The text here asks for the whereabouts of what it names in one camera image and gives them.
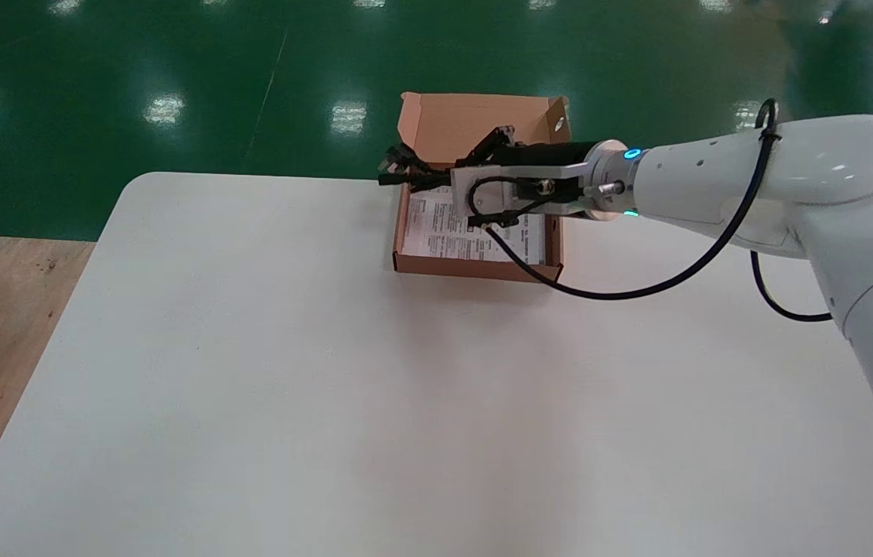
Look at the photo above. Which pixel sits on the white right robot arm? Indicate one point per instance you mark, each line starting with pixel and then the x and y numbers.
pixel 830 178

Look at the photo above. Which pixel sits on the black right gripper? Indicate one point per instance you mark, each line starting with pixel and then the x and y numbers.
pixel 544 153

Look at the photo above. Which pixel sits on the white printed instruction sheet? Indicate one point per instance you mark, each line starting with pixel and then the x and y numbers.
pixel 444 232

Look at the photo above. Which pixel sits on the brown cardboard storage box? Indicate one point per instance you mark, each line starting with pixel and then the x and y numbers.
pixel 444 124

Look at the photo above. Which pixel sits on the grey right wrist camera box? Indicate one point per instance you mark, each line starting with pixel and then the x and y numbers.
pixel 459 182

